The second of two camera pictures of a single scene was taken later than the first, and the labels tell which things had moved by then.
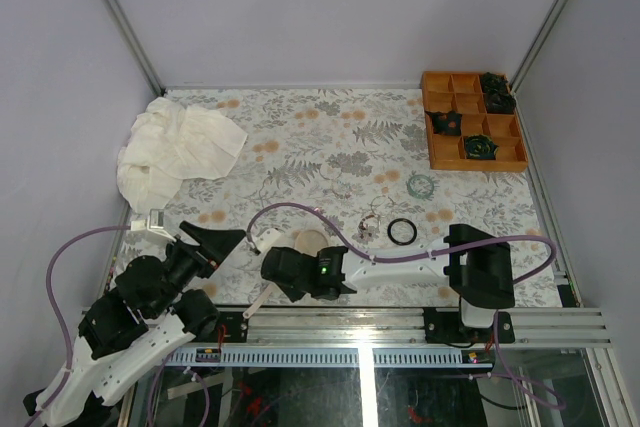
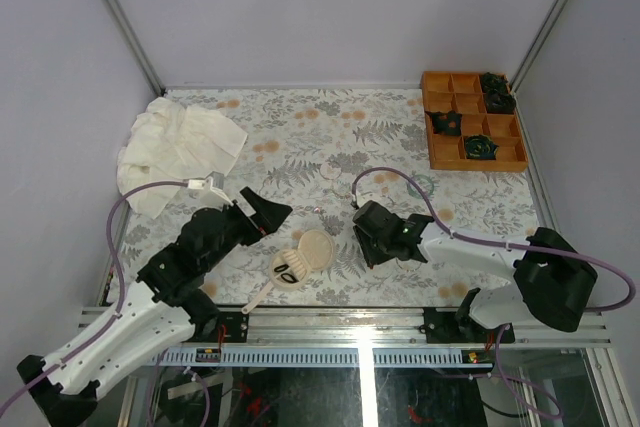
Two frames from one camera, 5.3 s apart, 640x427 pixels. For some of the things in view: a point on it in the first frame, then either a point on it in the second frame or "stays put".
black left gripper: x=219 y=245 → x=271 y=216
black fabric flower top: x=492 y=82 stays put
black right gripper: x=294 y=295 → x=371 y=256
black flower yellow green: x=480 y=147 stays put
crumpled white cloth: x=170 y=143 stays put
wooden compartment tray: x=461 y=92 stays put
